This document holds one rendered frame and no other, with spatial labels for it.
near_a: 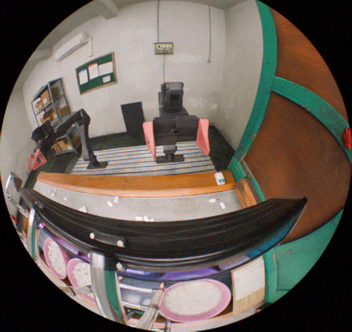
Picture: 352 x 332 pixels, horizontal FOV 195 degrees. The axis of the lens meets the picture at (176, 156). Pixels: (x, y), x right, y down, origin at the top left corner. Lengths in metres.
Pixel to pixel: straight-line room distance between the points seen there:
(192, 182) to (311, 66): 0.65
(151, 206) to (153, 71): 2.02
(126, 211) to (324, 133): 0.74
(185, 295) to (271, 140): 0.66
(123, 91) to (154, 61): 0.78
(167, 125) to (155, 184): 0.33
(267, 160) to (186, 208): 0.39
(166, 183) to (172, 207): 0.12
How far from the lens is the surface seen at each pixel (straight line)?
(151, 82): 2.11
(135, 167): 0.75
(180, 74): 2.13
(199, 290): 0.52
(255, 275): 0.56
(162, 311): 0.56
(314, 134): 0.37
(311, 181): 0.38
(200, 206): 0.49
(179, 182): 0.50
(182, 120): 0.22
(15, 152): 4.96
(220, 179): 0.53
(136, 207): 0.51
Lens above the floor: 1.19
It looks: 44 degrees down
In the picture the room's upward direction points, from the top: straight up
